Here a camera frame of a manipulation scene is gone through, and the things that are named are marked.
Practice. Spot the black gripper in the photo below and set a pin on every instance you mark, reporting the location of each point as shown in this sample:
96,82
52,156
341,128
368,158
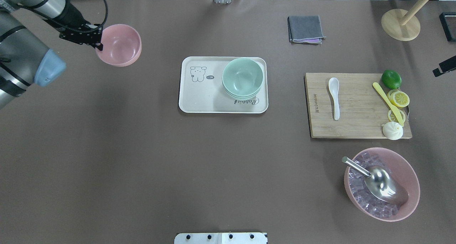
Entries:
73,16

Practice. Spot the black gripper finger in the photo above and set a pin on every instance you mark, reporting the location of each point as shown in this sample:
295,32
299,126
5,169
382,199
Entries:
446,66

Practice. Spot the small pink bowl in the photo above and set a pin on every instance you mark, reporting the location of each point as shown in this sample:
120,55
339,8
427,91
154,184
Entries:
122,45

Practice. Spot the white ceramic spoon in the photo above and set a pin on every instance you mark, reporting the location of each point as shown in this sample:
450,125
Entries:
333,86

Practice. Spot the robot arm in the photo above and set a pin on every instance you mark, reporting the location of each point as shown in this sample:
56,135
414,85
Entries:
25,59

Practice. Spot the large pink bowl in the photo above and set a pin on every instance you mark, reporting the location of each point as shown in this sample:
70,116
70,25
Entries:
400,170

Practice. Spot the top green bowl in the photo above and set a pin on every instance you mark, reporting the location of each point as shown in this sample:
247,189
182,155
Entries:
242,77

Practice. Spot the black object table edge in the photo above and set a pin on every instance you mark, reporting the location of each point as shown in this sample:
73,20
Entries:
448,21

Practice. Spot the green lime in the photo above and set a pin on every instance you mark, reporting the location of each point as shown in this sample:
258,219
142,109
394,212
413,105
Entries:
391,79

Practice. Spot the upper lemon slice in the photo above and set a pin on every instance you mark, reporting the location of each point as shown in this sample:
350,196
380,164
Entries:
398,98

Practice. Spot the lemon slice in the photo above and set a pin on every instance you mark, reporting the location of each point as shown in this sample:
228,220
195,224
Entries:
392,117
398,98

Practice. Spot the wooden cup tree stand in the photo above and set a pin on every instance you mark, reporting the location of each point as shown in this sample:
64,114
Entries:
401,24

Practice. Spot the yellow plastic knife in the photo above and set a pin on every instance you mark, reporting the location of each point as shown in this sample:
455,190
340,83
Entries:
393,108

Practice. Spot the lower lemon slice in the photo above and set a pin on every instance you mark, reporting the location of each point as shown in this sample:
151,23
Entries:
392,117

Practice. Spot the white steamed bun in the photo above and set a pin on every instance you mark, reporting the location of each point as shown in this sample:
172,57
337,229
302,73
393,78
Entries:
392,130

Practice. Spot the bamboo cutting board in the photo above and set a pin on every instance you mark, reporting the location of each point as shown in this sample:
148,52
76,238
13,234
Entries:
362,111

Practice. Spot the cream rabbit tray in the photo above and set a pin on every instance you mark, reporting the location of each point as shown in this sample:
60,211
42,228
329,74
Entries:
201,88

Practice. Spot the metal ice scoop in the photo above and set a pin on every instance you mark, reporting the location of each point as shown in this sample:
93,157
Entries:
380,183

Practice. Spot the grey folded cloth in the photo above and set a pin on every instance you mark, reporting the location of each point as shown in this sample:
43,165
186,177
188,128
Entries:
305,29

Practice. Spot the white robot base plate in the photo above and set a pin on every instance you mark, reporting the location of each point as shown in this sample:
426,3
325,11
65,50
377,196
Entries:
222,238

